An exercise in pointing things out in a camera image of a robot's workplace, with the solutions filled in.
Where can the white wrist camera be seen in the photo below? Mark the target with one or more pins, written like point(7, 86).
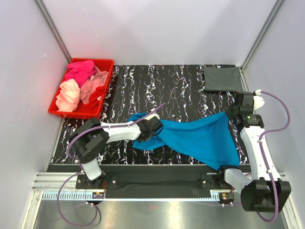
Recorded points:
point(258, 99)
point(151, 116)

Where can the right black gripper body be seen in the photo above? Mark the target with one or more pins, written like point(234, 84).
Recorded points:
point(231, 110)

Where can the folded dark grey t shirt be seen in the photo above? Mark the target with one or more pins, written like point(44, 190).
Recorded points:
point(222, 79)

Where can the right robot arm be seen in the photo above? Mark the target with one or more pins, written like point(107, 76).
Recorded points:
point(264, 191)

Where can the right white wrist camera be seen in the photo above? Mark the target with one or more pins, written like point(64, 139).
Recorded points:
point(258, 99)

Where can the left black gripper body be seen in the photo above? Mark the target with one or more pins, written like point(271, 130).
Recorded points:
point(143, 121)

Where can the red t shirt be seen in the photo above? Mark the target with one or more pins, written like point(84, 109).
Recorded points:
point(90, 104)

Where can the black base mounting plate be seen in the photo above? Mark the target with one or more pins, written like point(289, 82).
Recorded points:
point(155, 181)

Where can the blue t shirt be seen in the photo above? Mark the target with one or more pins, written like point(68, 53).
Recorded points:
point(207, 140)

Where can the dusty pink t shirt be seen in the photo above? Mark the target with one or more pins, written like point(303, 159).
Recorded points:
point(97, 80)

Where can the hot pink t shirt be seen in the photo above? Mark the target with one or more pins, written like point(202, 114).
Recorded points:
point(80, 72)

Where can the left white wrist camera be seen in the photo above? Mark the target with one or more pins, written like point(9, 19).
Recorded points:
point(151, 116)

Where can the peach t shirt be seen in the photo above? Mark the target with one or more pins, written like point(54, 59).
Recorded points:
point(69, 96)

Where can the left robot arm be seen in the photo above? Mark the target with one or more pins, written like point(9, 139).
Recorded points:
point(90, 140)

